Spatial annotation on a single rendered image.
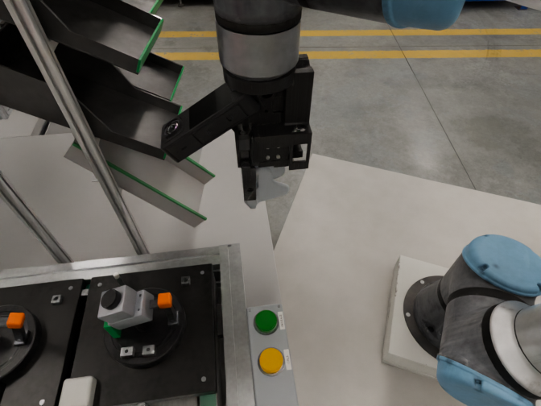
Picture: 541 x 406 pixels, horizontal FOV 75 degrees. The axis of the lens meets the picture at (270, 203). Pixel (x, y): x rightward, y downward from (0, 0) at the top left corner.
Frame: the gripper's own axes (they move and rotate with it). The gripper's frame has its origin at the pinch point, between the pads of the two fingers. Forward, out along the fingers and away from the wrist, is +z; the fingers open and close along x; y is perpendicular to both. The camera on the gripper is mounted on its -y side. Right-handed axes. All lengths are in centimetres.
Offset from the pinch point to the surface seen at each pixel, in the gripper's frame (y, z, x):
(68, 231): -46, 37, 28
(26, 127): -70, 37, 75
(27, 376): -38.8, 26.4, -10.8
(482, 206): 65, 37, 22
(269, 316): 2.2, 26.1, -6.0
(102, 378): -26.5, 26.4, -12.7
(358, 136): 87, 123, 156
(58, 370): -34.0, 26.4, -10.5
